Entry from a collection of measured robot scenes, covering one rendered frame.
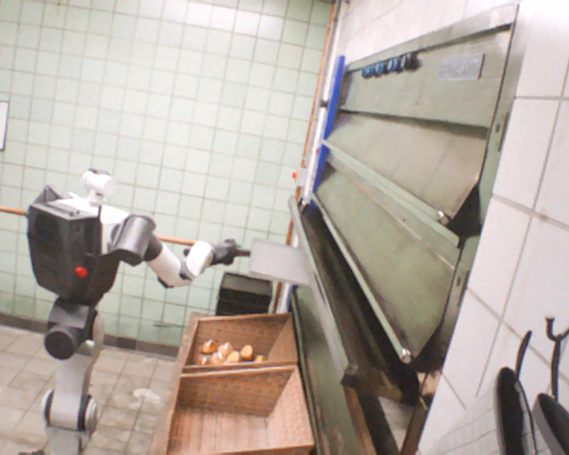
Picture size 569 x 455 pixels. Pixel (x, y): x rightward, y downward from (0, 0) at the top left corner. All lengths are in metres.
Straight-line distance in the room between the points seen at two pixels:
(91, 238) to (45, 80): 2.12
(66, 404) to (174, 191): 1.90
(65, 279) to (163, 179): 1.91
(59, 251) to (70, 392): 0.58
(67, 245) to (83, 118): 2.04
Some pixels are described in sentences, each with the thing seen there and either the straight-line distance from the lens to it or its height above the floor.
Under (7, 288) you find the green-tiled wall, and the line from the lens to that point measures 4.19.
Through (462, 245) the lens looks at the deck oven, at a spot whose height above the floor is 1.69.
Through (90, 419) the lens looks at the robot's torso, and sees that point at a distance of 2.18.
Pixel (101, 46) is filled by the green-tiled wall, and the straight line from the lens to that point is 3.73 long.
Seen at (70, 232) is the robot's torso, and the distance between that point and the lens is 1.79.
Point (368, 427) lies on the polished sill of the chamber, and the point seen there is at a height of 1.18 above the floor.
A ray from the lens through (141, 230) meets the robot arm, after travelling 1.79.
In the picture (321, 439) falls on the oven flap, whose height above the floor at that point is 0.95.
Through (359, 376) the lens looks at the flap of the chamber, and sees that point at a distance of 1.03.
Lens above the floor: 1.85
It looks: 12 degrees down
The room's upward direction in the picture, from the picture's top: 11 degrees clockwise
